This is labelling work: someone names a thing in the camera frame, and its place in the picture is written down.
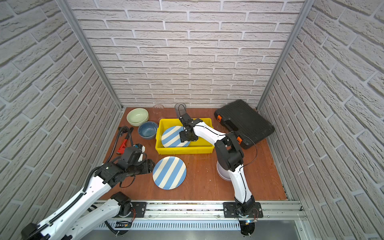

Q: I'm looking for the blue white striped plate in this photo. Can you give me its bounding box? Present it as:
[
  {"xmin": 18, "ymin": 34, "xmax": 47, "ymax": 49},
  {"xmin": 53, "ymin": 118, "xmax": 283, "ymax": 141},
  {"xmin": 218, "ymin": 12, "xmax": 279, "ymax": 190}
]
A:
[
  {"xmin": 161, "ymin": 126, "xmax": 191, "ymax": 148},
  {"xmin": 153, "ymin": 156, "xmax": 187, "ymax": 190}
]

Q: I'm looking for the dark blue ceramic bowl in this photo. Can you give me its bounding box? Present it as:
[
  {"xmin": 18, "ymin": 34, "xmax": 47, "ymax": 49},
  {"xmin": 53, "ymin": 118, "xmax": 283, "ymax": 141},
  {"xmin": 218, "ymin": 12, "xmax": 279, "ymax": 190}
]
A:
[{"xmin": 138, "ymin": 121, "xmax": 158, "ymax": 140}]

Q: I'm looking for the light green ceramic bowl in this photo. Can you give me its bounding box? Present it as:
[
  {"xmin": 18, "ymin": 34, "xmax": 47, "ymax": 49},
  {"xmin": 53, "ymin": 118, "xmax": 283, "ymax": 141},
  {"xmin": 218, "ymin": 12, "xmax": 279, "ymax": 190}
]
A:
[{"xmin": 127, "ymin": 108, "xmax": 149, "ymax": 127}]

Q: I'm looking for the lavender ceramic bowl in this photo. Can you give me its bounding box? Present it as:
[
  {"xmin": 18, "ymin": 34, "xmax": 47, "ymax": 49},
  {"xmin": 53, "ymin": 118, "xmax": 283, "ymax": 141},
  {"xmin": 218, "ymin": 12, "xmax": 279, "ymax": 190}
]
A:
[{"xmin": 217, "ymin": 162, "xmax": 231, "ymax": 182}]

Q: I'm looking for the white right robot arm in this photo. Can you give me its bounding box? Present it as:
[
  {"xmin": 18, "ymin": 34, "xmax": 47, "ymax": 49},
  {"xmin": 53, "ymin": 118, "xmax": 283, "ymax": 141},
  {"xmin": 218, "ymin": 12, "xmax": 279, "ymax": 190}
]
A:
[{"xmin": 179, "ymin": 117, "xmax": 255, "ymax": 216}]

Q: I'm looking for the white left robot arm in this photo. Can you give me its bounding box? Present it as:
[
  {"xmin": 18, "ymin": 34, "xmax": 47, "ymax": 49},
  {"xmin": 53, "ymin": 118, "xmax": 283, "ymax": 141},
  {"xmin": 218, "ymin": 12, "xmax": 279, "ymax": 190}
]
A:
[{"xmin": 21, "ymin": 144, "xmax": 155, "ymax": 240}]

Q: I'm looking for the yellow plastic bin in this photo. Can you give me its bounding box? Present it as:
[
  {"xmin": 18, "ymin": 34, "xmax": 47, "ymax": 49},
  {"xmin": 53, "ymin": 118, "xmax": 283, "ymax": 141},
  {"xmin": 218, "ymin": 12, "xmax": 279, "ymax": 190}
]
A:
[{"xmin": 155, "ymin": 119, "xmax": 214, "ymax": 155}]

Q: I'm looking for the grey translucent plastic cup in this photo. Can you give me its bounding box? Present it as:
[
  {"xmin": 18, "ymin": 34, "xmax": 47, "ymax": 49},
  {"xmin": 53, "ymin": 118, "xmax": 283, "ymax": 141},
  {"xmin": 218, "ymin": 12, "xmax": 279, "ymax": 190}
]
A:
[{"xmin": 175, "ymin": 103, "xmax": 187, "ymax": 119}]

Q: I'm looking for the red and black pipe wrench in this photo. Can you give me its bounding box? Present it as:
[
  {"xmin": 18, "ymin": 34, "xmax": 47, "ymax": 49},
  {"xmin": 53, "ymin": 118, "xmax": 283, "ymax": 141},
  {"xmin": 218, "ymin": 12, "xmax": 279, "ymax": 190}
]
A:
[{"xmin": 117, "ymin": 132, "xmax": 133, "ymax": 155}]

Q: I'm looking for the pink translucent plastic cup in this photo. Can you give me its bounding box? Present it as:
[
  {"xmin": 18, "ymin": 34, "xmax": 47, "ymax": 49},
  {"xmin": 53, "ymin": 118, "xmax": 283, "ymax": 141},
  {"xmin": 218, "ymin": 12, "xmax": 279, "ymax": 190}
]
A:
[{"xmin": 152, "ymin": 104, "xmax": 164, "ymax": 122}]

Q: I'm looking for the black plastic tool case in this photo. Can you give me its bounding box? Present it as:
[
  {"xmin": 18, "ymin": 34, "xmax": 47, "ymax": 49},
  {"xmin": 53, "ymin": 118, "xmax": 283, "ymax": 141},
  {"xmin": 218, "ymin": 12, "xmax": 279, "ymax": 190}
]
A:
[{"xmin": 214, "ymin": 100, "xmax": 275, "ymax": 150}]

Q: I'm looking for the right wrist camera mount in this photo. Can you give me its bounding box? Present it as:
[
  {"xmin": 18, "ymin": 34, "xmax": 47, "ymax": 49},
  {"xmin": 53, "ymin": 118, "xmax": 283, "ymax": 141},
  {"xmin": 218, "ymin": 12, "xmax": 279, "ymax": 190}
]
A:
[{"xmin": 179, "ymin": 113, "xmax": 203, "ymax": 129}]

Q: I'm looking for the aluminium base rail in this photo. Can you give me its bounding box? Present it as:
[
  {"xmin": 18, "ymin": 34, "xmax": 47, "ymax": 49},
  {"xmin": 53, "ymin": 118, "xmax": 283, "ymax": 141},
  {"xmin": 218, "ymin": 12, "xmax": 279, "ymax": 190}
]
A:
[{"xmin": 108, "ymin": 201, "xmax": 308, "ymax": 231}]

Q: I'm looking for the aluminium frame post left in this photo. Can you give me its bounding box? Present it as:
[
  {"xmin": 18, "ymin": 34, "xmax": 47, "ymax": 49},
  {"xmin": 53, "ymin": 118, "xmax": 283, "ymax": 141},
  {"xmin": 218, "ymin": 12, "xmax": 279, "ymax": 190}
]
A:
[{"xmin": 56, "ymin": 0, "xmax": 124, "ymax": 111}]

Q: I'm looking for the aluminium frame post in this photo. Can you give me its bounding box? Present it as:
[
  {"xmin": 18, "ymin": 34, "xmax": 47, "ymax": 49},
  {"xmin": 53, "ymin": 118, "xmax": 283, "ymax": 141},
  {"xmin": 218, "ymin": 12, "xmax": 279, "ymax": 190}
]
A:
[
  {"xmin": 56, "ymin": 0, "xmax": 124, "ymax": 111},
  {"xmin": 256, "ymin": 0, "xmax": 315, "ymax": 111}
]

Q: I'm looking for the aluminium frame post right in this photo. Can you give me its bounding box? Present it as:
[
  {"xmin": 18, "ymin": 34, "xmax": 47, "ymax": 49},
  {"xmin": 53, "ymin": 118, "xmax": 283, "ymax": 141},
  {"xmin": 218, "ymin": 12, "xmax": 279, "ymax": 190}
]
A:
[{"xmin": 256, "ymin": 0, "xmax": 315, "ymax": 111}]

